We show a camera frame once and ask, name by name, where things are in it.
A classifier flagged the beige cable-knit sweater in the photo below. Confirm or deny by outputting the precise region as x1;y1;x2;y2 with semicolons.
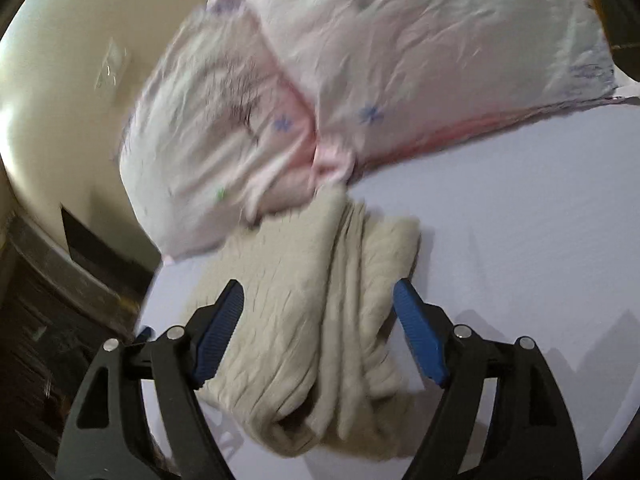
184;188;421;460

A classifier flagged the lavender bed sheet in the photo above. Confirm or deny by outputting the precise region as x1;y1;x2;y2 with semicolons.
140;104;639;479

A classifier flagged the left floral pink pillow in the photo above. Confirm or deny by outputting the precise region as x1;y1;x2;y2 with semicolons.
119;6;319;259

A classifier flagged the floral pink pillow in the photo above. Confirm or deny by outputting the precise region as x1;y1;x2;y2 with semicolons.
119;6;319;259
209;0;617;185

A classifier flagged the right floral pink pillow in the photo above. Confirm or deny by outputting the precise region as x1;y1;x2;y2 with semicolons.
209;0;617;185

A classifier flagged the white wall switch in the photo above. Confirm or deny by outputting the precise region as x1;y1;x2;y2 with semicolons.
94;38;131;92

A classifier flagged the wooden bed frame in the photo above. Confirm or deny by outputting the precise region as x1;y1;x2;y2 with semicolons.
591;0;639;80

